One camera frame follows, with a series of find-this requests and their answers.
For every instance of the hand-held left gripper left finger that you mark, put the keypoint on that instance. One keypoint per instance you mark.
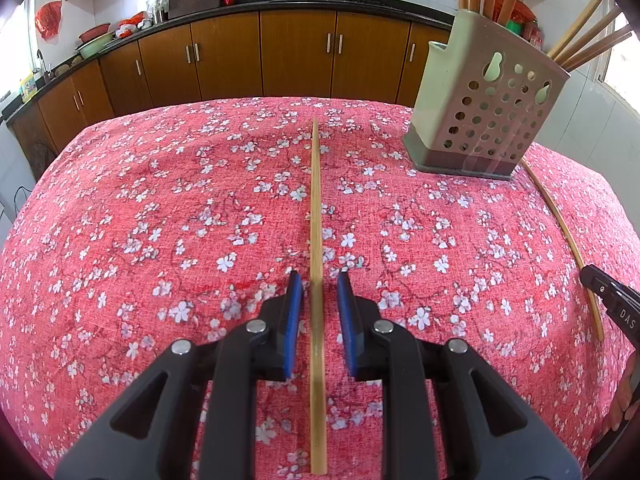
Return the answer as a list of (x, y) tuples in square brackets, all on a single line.
[(295, 320)]

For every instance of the black kitchen countertop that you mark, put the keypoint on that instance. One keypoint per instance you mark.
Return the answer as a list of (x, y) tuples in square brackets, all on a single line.
[(280, 4)]

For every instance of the green basin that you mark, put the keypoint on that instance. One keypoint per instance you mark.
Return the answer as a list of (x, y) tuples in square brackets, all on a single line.
[(95, 47)]

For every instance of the red plastic bag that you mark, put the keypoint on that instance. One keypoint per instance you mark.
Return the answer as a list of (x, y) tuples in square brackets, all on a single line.
[(49, 20)]

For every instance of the beige perforated chopstick holder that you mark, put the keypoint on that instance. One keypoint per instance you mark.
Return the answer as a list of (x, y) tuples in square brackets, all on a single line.
[(450, 110)]

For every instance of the red food packages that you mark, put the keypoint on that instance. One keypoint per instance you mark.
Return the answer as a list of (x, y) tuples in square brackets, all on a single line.
[(530, 35)]

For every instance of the metal faucet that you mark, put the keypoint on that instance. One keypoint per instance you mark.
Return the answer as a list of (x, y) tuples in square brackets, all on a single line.
[(39, 62)]

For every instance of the yellow detergent bottle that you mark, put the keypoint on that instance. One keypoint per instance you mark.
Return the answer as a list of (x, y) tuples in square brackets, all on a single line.
[(27, 87)]

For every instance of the person's right hand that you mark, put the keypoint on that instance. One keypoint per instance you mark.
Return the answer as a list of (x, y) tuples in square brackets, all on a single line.
[(627, 395)]

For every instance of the steel utensil container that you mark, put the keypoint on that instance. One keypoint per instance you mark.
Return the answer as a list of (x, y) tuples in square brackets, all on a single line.
[(159, 12)]

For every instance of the brown wooden kitchen cabinets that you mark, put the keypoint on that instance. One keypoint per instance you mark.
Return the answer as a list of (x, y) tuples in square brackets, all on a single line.
[(225, 55)]

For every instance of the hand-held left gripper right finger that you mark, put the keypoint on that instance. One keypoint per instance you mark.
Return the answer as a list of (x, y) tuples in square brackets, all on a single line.
[(347, 320)]

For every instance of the window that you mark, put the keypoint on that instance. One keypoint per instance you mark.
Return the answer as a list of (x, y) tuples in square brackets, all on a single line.
[(625, 75)]

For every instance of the red floral tablecloth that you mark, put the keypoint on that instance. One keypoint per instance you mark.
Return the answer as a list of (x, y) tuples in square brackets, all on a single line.
[(150, 260)]

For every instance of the red basin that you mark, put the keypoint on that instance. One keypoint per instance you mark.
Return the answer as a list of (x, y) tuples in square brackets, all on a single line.
[(95, 32)]

